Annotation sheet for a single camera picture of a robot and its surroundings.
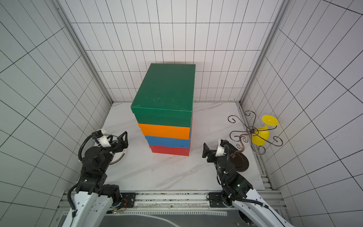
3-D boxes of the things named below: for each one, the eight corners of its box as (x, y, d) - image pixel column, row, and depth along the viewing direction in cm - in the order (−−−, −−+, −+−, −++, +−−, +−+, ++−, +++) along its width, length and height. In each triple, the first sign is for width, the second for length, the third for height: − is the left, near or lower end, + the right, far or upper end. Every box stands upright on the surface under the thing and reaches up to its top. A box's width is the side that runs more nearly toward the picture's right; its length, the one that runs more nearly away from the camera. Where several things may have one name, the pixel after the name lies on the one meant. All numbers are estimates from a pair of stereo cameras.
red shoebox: (152, 154, 91) (149, 148, 84) (152, 151, 93) (150, 145, 86) (188, 157, 90) (189, 151, 83) (189, 154, 91) (189, 148, 84)
